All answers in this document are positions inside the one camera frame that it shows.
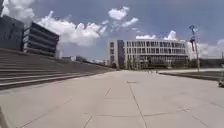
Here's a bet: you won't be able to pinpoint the dark raised kerb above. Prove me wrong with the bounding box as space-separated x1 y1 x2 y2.
159 70 224 82

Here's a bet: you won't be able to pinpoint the dark glass building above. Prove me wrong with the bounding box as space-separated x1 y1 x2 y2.
0 0 25 52

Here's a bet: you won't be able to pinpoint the white building with window rows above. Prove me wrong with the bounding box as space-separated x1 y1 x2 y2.
107 38 190 70

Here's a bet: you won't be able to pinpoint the tall lamp pole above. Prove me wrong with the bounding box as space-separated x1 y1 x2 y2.
188 24 201 73

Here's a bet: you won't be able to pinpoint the grey banded building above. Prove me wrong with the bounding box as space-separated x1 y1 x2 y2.
22 21 61 58

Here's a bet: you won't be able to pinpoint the pale concrete slab plaza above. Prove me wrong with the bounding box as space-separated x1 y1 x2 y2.
0 68 224 128

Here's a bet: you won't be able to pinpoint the row of trees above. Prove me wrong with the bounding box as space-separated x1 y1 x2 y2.
187 57 224 70

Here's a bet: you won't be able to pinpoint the wide grey stone steps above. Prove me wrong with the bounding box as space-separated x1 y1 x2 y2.
0 48 116 91

